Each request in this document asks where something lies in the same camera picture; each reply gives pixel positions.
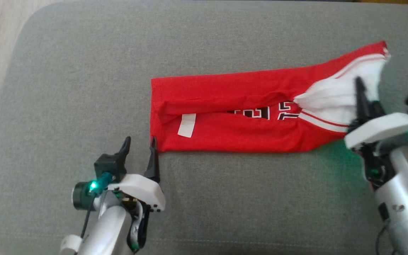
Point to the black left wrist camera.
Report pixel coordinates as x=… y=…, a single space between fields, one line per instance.
x=112 y=166

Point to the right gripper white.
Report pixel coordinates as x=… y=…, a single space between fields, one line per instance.
x=381 y=129

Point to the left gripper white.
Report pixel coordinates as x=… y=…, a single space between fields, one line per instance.
x=143 y=191

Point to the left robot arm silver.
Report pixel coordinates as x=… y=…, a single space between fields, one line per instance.
x=108 y=226

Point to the red white Bulls jersey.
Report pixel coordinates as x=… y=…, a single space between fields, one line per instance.
x=225 y=95

